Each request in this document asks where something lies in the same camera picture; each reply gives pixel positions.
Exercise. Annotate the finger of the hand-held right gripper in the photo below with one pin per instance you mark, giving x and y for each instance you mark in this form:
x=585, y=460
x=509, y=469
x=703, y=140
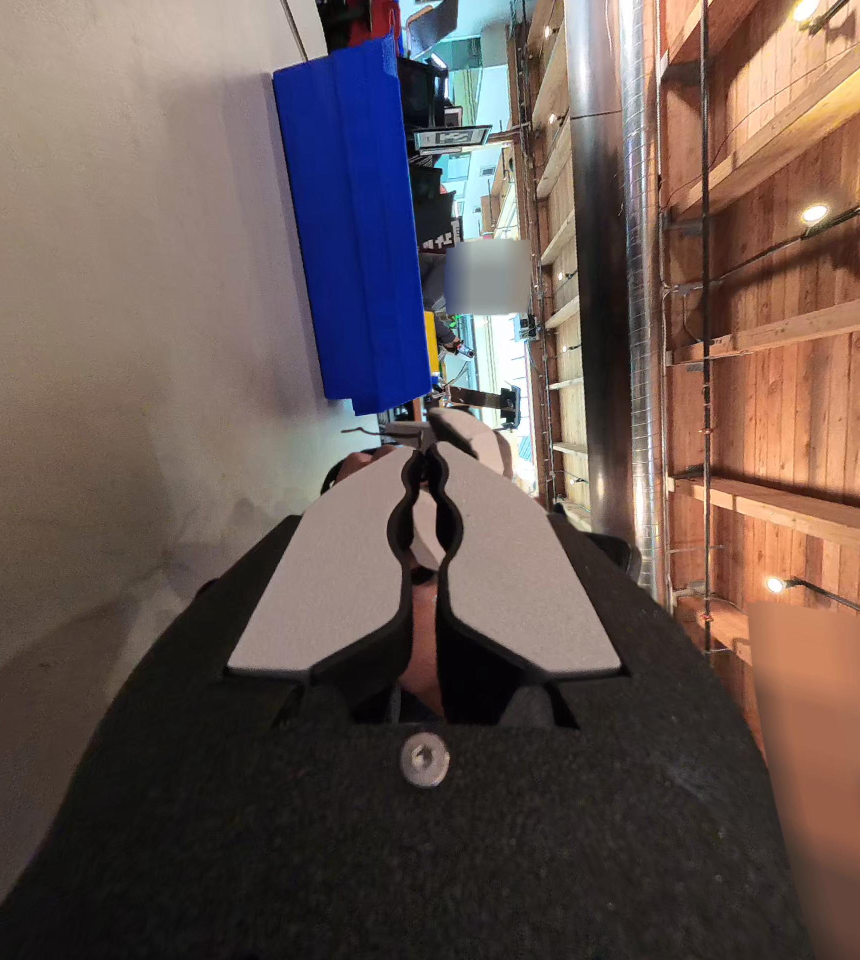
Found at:
x=407, y=433
x=479, y=442

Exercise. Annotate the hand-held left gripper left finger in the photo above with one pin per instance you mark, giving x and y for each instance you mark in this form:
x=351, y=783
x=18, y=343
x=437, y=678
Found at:
x=317, y=592

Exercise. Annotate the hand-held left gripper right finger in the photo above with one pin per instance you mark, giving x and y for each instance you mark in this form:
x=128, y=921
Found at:
x=527, y=592

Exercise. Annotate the blue plastic bin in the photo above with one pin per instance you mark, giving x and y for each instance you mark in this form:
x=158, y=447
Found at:
x=355, y=225

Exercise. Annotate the person's right hand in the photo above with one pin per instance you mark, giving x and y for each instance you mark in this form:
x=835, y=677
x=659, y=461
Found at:
x=366, y=459

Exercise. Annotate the black tilted panel on stand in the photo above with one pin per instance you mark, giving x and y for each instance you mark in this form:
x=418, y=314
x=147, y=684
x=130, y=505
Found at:
x=475, y=397

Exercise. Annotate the yellow bin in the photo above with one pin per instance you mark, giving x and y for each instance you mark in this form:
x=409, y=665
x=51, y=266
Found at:
x=431, y=337

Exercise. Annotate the marker sign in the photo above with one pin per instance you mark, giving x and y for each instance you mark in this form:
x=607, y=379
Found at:
x=452, y=139

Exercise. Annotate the silver air duct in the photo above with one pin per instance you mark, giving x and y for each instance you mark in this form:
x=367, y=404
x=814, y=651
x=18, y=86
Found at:
x=644, y=300

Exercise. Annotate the black ceiling duct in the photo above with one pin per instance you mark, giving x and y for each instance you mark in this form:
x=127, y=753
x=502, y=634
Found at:
x=595, y=225

